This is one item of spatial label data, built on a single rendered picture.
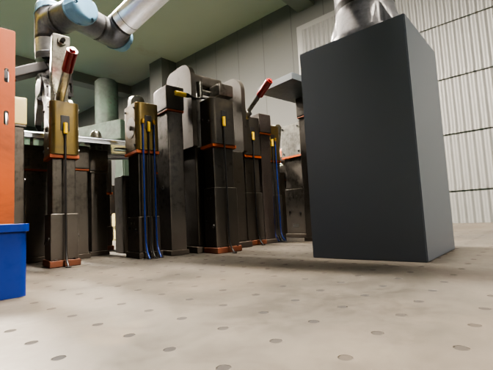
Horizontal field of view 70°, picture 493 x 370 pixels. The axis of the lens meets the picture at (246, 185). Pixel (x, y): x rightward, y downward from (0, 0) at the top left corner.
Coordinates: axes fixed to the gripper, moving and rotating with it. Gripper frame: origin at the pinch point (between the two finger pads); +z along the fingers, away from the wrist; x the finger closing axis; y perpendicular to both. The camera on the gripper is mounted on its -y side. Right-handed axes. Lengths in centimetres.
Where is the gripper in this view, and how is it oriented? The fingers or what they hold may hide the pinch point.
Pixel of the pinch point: (41, 127)
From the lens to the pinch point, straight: 110.6
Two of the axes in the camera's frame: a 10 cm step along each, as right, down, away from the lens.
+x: -6.5, 1.0, 7.6
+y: 7.6, 0.2, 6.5
